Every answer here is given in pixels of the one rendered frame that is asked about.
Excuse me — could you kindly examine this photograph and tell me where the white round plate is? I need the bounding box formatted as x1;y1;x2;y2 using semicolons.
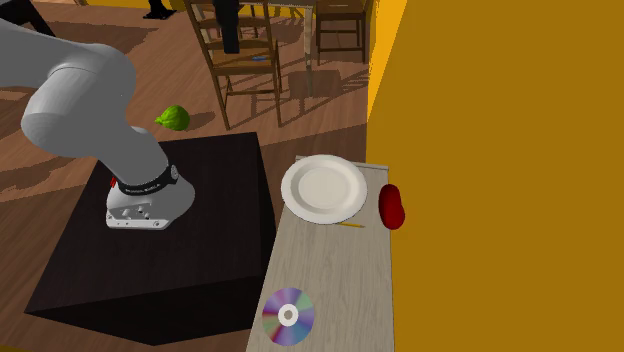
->
280;154;369;225

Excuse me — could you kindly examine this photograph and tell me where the dark red rounded object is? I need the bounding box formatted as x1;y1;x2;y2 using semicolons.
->
378;183;406;231

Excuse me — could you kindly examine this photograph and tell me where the black robot stand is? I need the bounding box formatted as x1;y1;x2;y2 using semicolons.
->
24;131;278;347

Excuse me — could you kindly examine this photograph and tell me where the wooden ladder-back chair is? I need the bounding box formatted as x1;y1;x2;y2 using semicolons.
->
184;0;284;131

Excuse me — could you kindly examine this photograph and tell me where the green lettuce head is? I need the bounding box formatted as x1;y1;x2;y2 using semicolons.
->
154;104;191;132

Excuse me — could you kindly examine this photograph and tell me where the dark wooden chair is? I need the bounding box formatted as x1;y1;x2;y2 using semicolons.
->
314;0;375;67

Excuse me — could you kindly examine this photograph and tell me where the iridescent compact disc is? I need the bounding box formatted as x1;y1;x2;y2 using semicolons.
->
261;286;316;347

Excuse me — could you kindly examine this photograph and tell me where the black upright object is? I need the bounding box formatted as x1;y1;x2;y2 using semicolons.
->
212;0;241;55

